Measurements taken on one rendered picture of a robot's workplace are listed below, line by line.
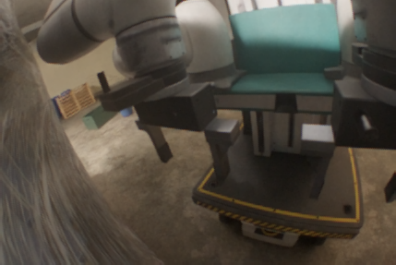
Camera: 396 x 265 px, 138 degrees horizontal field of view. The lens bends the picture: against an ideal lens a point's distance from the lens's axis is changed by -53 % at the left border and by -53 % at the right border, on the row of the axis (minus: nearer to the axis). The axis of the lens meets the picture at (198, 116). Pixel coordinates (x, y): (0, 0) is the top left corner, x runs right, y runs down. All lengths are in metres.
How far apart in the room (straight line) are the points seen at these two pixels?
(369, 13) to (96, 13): 0.27
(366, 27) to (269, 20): 0.42
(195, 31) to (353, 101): 0.39
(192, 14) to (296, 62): 0.34
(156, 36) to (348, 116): 0.21
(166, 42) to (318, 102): 0.34
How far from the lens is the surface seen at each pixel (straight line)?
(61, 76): 8.79
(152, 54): 0.19
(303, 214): 0.63
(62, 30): 0.28
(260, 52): 0.55
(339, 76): 0.47
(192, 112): 0.19
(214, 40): 0.45
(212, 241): 0.93
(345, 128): 0.16
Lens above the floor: 0.86
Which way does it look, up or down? 25 degrees down
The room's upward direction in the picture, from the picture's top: 16 degrees counter-clockwise
